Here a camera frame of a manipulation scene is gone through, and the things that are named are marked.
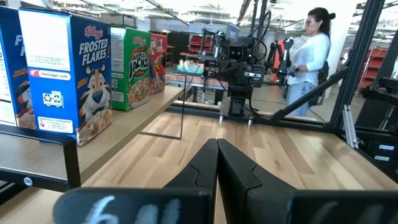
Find silver metal bracket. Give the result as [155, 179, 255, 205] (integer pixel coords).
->
[341, 104, 360, 149]

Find background work table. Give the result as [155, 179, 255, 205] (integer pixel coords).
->
[166, 73, 233, 105]

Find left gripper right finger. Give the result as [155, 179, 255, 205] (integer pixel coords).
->
[216, 139, 398, 224]

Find wooden shelf black metal legs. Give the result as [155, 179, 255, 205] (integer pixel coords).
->
[0, 73, 188, 207]

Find red storage rack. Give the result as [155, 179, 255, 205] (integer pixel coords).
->
[357, 48, 389, 91]
[188, 33, 216, 54]

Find grey monitor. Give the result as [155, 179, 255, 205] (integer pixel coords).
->
[225, 22, 241, 40]

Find person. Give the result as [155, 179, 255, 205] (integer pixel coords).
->
[285, 6, 336, 118]

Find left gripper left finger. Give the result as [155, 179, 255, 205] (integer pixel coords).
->
[52, 139, 219, 224]

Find black aluminium rig frame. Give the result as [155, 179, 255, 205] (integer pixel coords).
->
[166, 0, 398, 184]

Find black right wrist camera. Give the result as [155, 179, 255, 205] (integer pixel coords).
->
[228, 44, 246, 62]

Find blue Frosted Flakes cereal box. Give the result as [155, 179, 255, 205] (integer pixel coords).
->
[17, 7, 113, 146]
[0, 5, 37, 131]

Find green Apple Jacks cereal box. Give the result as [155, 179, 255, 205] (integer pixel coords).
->
[110, 26, 152, 112]

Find red Froot Loops cereal box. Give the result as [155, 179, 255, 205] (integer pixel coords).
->
[149, 33, 169, 96]

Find teal object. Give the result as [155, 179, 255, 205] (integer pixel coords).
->
[176, 58, 205, 75]

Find black box white labels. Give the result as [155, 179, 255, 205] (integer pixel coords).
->
[354, 129, 398, 184]

